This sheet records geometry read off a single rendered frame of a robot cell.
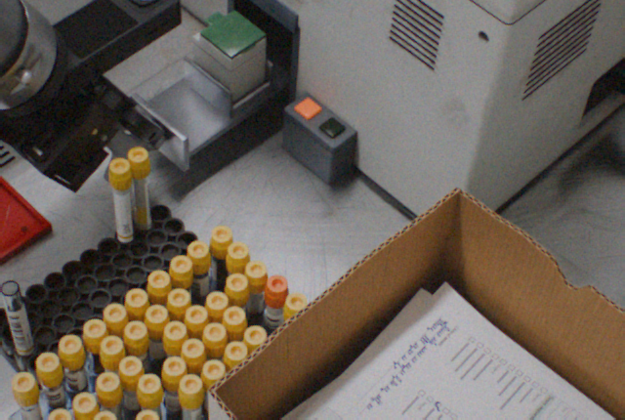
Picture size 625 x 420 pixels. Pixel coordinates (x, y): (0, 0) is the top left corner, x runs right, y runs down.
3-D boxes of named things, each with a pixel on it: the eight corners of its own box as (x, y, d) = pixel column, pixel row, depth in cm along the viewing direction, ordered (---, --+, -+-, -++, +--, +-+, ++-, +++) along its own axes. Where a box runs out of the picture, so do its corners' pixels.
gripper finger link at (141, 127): (124, 126, 101) (72, 89, 93) (139, 109, 101) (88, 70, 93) (163, 160, 99) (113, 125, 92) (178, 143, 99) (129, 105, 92)
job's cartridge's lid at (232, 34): (228, 9, 106) (228, 4, 106) (267, 39, 104) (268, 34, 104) (192, 30, 104) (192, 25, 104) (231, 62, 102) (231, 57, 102)
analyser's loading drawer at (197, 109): (304, 14, 118) (307, -28, 114) (355, 53, 115) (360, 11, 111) (132, 127, 108) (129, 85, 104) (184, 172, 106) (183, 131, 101)
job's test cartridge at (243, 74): (228, 60, 111) (229, 7, 106) (265, 90, 109) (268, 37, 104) (192, 82, 109) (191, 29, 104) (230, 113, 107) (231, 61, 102)
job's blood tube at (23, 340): (31, 351, 96) (12, 276, 88) (41, 362, 96) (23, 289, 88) (17, 361, 96) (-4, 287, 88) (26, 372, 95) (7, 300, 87)
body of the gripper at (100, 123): (20, 141, 99) (-69, 87, 88) (92, 56, 99) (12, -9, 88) (83, 198, 96) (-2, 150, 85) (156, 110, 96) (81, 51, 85)
